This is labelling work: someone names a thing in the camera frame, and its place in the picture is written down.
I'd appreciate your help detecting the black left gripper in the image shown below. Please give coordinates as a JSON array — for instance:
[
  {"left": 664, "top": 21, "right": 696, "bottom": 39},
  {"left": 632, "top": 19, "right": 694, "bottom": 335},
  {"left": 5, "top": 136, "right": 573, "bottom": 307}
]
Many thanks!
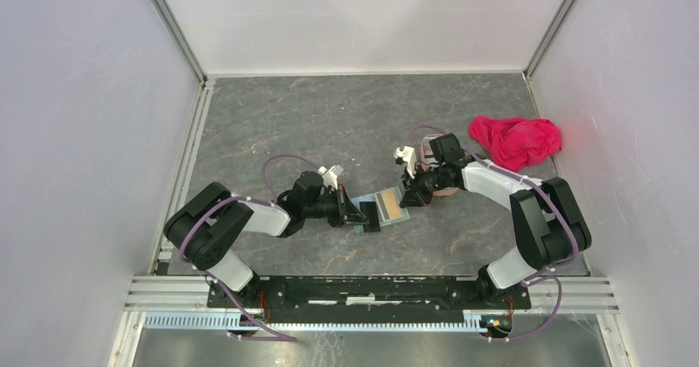
[{"left": 303, "top": 184, "right": 368, "bottom": 228}]

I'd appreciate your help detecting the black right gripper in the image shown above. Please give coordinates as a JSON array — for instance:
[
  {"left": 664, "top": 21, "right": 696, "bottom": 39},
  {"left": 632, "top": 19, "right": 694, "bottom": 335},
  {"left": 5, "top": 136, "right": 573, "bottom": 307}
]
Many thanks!
[{"left": 399, "top": 162, "right": 448, "bottom": 209}]

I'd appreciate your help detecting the black credit card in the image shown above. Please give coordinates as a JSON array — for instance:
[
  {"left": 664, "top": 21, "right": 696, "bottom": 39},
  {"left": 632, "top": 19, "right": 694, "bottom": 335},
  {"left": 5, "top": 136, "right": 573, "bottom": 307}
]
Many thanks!
[{"left": 359, "top": 201, "right": 381, "bottom": 233}]

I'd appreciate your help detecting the yellow credit card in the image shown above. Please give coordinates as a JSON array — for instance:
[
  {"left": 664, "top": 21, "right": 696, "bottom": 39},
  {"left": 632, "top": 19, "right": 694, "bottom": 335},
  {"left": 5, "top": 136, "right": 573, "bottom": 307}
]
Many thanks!
[{"left": 373, "top": 187, "right": 406, "bottom": 223}]

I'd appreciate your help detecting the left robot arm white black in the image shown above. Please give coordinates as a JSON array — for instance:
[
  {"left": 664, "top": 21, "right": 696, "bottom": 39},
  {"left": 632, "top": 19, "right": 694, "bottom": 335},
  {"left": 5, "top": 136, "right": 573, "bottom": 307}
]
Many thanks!
[{"left": 163, "top": 168, "right": 377, "bottom": 308}]

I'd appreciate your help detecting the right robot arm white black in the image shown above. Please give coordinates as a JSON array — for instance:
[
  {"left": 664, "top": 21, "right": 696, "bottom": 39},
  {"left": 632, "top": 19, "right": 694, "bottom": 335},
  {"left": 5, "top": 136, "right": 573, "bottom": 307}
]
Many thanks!
[{"left": 393, "top": 134, "right": 592, "bottom": 308}]

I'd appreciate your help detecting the pink oval card tray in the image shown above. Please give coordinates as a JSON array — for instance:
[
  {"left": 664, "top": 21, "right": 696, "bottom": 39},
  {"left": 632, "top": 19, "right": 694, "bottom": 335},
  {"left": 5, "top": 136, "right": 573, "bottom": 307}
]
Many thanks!
[{"left": 418, "top": 134, "right": 459, "bottom": 198}]

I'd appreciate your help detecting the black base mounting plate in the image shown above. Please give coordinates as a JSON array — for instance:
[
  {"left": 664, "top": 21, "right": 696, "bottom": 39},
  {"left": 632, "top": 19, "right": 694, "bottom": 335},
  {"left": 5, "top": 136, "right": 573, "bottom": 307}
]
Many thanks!
[{"left": 235, "top": 275, "right": 532, "bottom": 323}]

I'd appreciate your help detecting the crumpled red cloth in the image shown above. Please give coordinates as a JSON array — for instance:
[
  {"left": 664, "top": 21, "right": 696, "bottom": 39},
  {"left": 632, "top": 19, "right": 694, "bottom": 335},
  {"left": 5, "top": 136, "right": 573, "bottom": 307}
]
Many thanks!
[{"left": 468, "top": 115, "right": 562, "bottom": 172}]

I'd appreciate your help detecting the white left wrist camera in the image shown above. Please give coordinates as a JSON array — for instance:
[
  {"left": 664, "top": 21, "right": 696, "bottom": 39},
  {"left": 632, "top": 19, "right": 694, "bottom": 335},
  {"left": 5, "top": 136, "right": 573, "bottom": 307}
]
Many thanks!
[{"left": 317, "top": 165, "right": 344, "bottom": 190}]

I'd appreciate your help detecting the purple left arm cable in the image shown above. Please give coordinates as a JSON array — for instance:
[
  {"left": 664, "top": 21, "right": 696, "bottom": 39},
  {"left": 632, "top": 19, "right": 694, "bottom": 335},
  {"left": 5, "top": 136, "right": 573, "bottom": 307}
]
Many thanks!
[{"left": 179, "top": 154, "right": 323, "bottom": 342}]

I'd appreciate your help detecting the aluminium frame rail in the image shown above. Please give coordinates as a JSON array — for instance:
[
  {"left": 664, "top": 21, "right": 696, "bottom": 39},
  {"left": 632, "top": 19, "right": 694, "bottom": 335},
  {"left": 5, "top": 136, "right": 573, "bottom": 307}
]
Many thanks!
[{"left": 109, "top": 0, "right": 635, "bottom": 367}]

